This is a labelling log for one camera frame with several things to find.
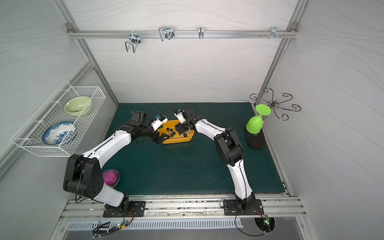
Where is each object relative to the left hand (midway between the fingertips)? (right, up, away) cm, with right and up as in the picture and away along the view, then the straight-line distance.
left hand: (165, 130), depth 86 cm
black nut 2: (+2, -5, +15) cm, 16 cm away
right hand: (+8, +3, +13) cm, 15 cm away
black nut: (+3, -3, +18) cm, 18 cm away
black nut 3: (+10, -4, +15) cm, 19 cm away
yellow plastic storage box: (-2, +1, +19) cm, 19 cm away
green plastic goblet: (+50, +4, -7) cm, 50 cm away
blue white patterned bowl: (-42, +1, -23) cm, 47 cm away
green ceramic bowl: (-40, +13, -15) cm, 44 cm away
